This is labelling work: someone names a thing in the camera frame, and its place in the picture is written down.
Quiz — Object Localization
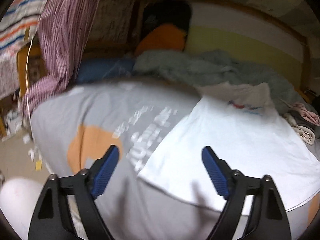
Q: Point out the white t-shirt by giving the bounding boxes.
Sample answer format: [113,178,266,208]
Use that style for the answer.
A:
[138,83,319,211]

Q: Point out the cream folded garment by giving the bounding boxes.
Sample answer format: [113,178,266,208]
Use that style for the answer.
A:
[283,113,316,145]

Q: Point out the grey printed bed sheet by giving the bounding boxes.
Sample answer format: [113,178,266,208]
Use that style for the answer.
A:
[31,79,319,239]

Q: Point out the dark grey folded garment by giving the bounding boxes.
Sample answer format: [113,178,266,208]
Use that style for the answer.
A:
[288,110,319,139]

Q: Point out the pink folded garment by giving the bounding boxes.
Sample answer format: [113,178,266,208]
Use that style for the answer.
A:
[283,101,320,126]

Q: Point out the blue cloth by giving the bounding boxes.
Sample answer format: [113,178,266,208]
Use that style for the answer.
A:
[75,58,135,84]

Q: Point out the grey-green crumpled blanket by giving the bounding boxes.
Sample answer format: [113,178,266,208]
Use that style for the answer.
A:
[133,50,319,114]

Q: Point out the yellow-green white headboard cushion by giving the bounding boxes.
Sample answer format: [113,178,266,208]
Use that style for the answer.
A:
[185,2,303,88]

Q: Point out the striped multicolour fabric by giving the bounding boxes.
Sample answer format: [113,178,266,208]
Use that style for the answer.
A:
[1,0,48,54]

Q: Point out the orange pillow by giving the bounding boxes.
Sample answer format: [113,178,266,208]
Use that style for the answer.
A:
[135,24,187,57]

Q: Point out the maroon striped hanging cloth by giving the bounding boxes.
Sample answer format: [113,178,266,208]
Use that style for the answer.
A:
[20,0,99,115]

